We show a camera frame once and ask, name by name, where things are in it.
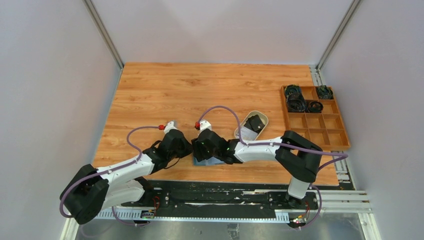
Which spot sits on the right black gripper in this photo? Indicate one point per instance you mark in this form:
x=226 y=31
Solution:
x=198 y=148

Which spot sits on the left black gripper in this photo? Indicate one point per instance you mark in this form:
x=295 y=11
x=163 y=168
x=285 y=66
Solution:
x=188 y=148

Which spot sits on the blue card holder wallet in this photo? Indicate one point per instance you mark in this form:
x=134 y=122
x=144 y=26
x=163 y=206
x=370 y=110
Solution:
x=207 y=162

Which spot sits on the beige oval tray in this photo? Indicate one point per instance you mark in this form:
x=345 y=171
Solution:
x=262 y=116

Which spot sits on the black card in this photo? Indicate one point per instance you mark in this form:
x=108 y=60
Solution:
x=254 y=123

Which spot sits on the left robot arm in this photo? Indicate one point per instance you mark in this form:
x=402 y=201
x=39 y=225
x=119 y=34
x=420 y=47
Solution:
x=93 y=189

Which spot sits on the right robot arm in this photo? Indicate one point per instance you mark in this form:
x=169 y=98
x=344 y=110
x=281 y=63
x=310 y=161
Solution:
x=299 y=156

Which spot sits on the white card in tray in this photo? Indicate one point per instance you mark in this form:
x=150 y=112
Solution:
x=248 y=134

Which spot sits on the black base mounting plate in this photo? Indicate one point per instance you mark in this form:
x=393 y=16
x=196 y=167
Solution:
x=221 y=200

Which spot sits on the wooden compartment organizer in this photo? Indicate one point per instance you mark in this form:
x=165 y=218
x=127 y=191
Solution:
x=313 y=112

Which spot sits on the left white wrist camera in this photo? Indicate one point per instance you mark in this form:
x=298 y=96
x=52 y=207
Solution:
x=171 y=125

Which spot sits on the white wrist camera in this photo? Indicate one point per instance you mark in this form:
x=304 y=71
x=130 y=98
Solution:
x=204 y=125
x=171 y=125

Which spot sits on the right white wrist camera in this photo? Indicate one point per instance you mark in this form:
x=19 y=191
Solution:
x=204 y=125

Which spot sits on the aluminium frame rail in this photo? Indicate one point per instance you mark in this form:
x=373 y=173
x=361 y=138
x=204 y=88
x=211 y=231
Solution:
x=343 y=214

